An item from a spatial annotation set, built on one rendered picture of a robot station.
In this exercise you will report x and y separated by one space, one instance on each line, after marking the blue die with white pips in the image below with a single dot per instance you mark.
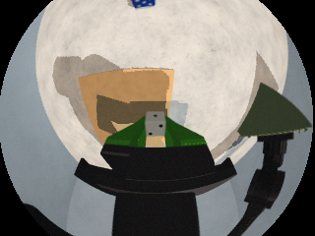
143 3

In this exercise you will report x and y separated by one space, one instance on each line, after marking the grey die with black pips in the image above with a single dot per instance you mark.
155 124

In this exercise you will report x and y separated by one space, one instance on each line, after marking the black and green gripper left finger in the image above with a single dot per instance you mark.
130 135

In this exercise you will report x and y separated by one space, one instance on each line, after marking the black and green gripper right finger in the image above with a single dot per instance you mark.
177 135

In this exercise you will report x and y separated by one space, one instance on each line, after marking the tan square mat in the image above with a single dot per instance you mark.
116 99

